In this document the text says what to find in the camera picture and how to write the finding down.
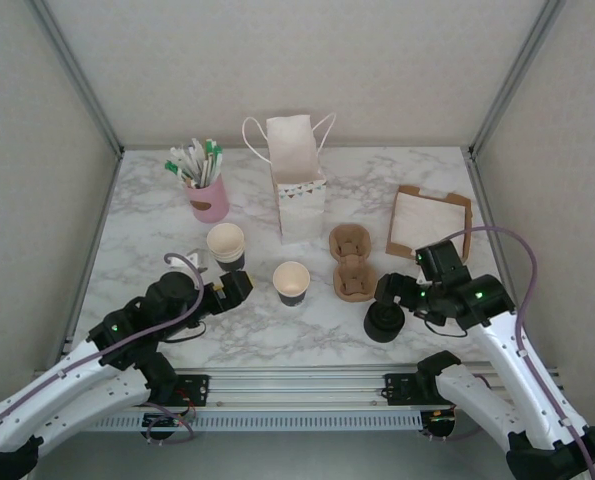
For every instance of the brown cardboard napkin tray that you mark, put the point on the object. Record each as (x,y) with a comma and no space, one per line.
(399,250)

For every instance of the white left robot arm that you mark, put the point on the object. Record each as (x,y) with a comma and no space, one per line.
(27,415)

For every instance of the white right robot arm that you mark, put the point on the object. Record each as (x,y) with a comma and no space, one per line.
(507,360)

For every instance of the brown pulp cup carrier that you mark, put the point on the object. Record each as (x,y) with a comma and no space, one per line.
(349,265)

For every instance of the aluminium frame post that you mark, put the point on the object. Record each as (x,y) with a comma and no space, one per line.
(77,75)
(516,75)

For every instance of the small black circuit board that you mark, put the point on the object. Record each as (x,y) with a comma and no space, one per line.
(442,419)
(162,420)

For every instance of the white paper napkin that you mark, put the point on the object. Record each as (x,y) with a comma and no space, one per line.
(427,220)

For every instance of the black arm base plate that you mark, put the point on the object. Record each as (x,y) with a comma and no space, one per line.
(197,387)
(399,390)

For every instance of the pink cylindrical holder cup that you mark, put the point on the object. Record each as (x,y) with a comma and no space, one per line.
(209,202)

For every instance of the white paper gift bag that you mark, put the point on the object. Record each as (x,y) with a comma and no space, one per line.
(302,215)

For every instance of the white green paper stick packet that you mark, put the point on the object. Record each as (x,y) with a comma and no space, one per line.
(218,152)
(171,167)
(210,147)

